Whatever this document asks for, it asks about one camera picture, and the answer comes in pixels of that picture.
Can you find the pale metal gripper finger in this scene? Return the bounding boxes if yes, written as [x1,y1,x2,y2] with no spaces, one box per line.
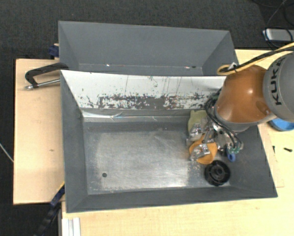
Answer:
[189,122,206,143]
[189,143,211,162]

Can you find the orange round fruit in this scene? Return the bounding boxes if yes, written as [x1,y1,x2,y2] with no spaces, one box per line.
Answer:
[188,133,218,165]

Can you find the pale yellow-green soft thing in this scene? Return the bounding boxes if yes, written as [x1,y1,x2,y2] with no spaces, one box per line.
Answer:
[187,109,208,133]

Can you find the small dark blue piece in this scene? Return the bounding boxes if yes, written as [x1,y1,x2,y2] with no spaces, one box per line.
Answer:
[225,148,236,162]

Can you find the black round ribbed wheel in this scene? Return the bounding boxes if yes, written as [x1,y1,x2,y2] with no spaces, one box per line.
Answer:
[204,159,232,187]

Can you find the grey metal bin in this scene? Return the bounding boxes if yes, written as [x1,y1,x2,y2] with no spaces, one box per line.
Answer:
[58,20,278,213]

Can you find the pale wood flat board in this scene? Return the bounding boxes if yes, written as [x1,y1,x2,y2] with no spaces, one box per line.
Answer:
[13,58,65,205]

